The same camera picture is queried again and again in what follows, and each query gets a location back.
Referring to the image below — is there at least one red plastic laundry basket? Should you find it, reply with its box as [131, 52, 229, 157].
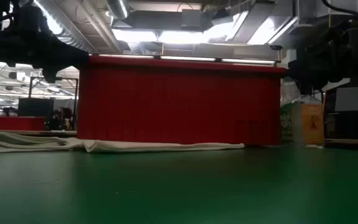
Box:
[76, 55, 288, 146]

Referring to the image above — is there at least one white canvas tote bag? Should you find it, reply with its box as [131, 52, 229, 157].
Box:
[0, 130, 246, 154]

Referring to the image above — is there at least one green table mat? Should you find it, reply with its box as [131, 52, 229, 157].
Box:
[0, 144, 358, 224]

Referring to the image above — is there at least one person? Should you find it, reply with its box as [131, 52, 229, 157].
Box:
[47, 107, 75, 131]

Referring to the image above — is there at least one clear bottle with orange label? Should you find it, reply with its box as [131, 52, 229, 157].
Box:
[291, 95, 325, 147]

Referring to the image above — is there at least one small red bin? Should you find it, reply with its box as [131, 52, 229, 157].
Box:
[0, 115, 46, 131]

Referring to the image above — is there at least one white monitor screen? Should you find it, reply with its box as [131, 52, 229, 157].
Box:
[334, 86, 358, 113]

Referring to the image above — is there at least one silver ventilation duct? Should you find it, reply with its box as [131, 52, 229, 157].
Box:
[106, 0, 130, 19]

